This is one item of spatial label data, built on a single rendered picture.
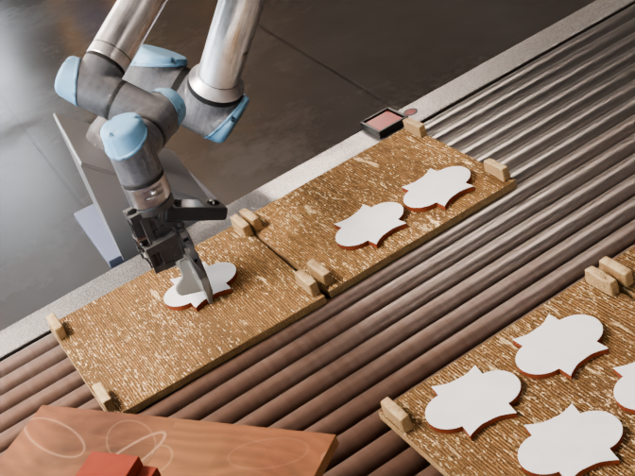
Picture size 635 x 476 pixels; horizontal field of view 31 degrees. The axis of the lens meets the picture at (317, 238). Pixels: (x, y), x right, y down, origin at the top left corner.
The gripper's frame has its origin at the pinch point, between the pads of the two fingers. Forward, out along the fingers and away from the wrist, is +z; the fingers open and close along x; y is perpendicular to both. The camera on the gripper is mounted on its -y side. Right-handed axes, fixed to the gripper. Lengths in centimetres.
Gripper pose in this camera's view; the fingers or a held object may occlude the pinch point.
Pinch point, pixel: (200, 285)
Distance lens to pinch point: 209.9
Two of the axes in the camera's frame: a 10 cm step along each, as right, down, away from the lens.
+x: 4.7, 3.7, -8.0
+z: 2.7, 8.0, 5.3
